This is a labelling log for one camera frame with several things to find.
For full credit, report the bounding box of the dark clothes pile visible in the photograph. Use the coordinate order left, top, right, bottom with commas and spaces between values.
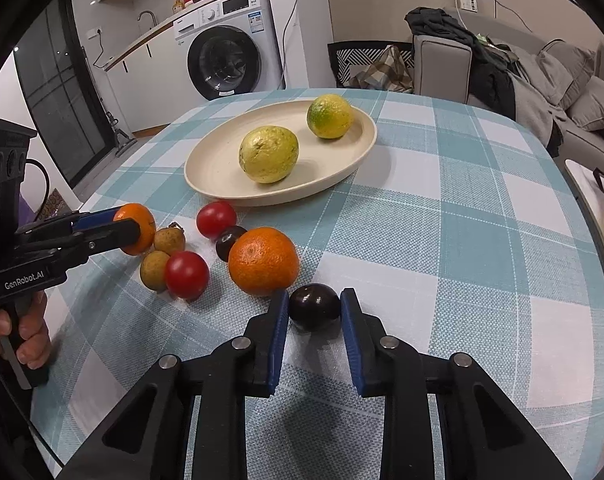
405, 6, 517, 111

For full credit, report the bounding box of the grey hoodie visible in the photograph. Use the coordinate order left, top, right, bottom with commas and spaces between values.
502, 45, 567, 146

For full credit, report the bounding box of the red cherry tomato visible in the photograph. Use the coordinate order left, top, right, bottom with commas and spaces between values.
196, 201, 237, 240
164, 251, 210, 301

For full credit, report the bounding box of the cream round plate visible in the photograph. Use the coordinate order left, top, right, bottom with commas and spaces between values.
184, 100, 379, 207

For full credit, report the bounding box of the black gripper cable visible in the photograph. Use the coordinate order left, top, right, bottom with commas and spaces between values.
26, 159, 51, 221

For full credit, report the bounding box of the grey sofa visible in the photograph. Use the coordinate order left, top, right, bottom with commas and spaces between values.
413, 7, 604, 171

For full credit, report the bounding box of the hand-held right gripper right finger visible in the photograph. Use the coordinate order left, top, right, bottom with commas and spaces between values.
340, 288, 572, 480

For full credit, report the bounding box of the dark glass sliding door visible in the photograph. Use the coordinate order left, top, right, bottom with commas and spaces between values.
14, 0, 108, 186

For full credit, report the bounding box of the black patterned chair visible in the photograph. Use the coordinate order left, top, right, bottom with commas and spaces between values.
328, 40, 415, 95

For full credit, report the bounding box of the orange mandarin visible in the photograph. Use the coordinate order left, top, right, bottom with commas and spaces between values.
228, 227, 301, 297
113, 203, 157, 257

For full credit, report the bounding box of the dark plum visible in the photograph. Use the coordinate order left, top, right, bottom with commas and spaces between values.
215, 225, 247, 263

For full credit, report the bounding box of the person's left hand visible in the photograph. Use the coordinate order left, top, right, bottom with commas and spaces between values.
0, 292, 51, 386

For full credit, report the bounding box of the yellow guava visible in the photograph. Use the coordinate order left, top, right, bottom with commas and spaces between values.
239, 126, 300, 184

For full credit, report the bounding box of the plaid cloth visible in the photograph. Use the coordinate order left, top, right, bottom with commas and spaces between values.
349, 45, 414, 95

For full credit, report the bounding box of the grey sofa cushion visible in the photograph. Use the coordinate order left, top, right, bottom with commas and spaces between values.
566, 76, 604, 133
534, 39, 600, 111

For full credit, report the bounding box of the dark purple grape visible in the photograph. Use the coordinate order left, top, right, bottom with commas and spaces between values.
288, 283, 341, 332

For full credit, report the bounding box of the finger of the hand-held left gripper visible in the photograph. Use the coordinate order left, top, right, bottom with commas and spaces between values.
34, 206, 132, 236
57, 217, 143, 263

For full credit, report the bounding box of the teal checkered tablecloth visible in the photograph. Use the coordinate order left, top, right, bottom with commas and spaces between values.
29, 87, 604, 480

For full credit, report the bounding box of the white washing machine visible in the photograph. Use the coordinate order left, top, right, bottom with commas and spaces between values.
173, 0, 285, 102

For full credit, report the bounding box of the green yellow citrus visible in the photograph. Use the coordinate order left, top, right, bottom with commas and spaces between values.
307, 94, 355, 140

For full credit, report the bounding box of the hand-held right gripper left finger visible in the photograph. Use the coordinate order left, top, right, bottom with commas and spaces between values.
57, 289, 290, 480

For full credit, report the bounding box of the kitchen counter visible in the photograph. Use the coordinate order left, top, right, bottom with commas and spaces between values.
104, 0, 267, 133

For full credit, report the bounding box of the brown longan with stem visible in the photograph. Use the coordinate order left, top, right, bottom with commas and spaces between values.
153, 222, 187, 256

